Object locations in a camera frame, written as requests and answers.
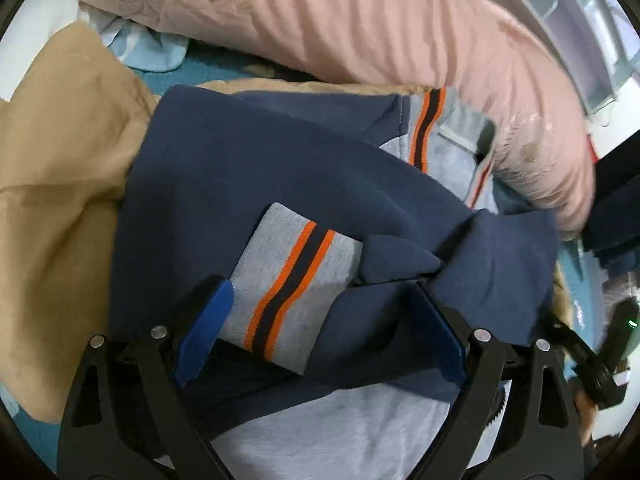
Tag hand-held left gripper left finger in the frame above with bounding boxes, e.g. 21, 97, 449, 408
56, 275, 236, 480

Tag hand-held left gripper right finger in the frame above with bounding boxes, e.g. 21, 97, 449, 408
410, 280, 586, 480

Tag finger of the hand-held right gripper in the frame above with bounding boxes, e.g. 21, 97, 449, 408
547, 317, 617, 408

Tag navy grey sweatshirt orange stripes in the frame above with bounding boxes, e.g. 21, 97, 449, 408
107, 85, 561, 480

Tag tan jacket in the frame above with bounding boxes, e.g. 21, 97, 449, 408
0, 25, 421, 423

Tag navy yellow puffer jacket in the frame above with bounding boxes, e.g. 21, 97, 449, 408
582, 152, 640, 266

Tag teal quilted bed sheet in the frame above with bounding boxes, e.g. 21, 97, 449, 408
0, 47, 616, 471

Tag light blue patterned pillow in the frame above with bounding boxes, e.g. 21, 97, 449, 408
80, 10, 191, 73

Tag pink quilt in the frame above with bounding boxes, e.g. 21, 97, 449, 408
77, 0, 596, 241

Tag lavender wall shelf unit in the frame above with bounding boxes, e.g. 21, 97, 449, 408
480, 0, 637, 126

